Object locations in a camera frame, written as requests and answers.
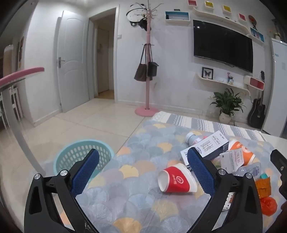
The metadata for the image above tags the striped grey rug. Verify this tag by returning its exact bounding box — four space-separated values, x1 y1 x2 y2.
151 111 267 141

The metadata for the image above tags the pink-topped white table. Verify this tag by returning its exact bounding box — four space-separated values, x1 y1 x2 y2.
0 67 46 177

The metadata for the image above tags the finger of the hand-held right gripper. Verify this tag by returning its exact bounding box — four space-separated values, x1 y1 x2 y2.
270 150 287 200

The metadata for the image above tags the red and white wall cabinet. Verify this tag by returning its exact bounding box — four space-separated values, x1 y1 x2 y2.
244 75 264 91

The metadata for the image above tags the white door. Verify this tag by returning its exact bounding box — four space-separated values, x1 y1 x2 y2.
56 10 90 113

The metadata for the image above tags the blue and white carton box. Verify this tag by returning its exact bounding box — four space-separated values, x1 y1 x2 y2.
180 130 229 166

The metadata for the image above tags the fan-patterned grey tablecloth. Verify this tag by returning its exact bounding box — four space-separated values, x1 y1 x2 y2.
56 122 284 233

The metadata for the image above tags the framed wall picture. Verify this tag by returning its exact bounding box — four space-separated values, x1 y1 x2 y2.
17 37 25 69

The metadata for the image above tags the black acoustic guitar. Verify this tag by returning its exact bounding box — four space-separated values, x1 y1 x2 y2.
248 71 266 128

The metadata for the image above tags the pink coat rack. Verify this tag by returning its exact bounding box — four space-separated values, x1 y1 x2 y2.
135 0 159 117

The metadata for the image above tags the black handbag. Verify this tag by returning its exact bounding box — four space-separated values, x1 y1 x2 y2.
147 45 159 78

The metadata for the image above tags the curved white low wall shelf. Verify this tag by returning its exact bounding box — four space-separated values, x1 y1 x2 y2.
195 72 250 94

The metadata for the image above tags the red paper cup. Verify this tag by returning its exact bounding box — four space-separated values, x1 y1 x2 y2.
157 163 198 193

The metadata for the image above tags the orange plastic bag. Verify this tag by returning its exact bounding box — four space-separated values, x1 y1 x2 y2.
260 197 278 217

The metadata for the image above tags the teal plastic laundry basket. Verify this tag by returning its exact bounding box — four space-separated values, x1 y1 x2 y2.
53 139 115 180

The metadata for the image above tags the potted green plant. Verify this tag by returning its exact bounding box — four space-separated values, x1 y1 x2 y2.
210 88 247 123

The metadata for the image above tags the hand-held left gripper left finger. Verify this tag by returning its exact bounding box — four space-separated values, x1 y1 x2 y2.
24 148 100 233

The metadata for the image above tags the curved white long wall shelf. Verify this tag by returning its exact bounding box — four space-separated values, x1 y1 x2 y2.
192 6 249 35

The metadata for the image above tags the blue box wall shelf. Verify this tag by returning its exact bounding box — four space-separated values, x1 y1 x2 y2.
250 27 265 44

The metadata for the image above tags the brown tote bag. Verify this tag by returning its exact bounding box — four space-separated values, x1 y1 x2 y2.
134 45 148 82

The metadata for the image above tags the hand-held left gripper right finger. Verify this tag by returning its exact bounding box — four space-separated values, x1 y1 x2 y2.
187 147 263 233

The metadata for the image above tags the orange snack packet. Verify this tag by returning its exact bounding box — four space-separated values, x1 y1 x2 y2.
256 178 272 199

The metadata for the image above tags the white refrigerator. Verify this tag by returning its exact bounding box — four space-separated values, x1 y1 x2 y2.
262 38 287 137

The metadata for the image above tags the round wall clock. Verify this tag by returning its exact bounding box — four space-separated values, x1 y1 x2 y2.
126 7 146 24

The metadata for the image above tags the wall-mounted television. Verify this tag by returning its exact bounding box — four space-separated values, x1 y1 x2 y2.
193 20 254 73

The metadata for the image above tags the white chair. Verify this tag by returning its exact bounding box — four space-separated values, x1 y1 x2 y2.
0 86 24 129

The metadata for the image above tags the grey bottle with white cap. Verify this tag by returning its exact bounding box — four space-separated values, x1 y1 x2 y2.
186 132 209 146

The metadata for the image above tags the orange paper cup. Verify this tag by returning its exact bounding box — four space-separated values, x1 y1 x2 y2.
227 139 256 166

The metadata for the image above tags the framed butterfly picture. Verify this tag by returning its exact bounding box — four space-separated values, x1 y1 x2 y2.
202 67 214 80

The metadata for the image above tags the blue and white cube shelf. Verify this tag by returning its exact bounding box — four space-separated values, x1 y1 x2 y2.
165 11 190 23

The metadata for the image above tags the small white drink carton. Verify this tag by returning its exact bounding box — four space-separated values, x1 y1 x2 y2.
219 149 245 173

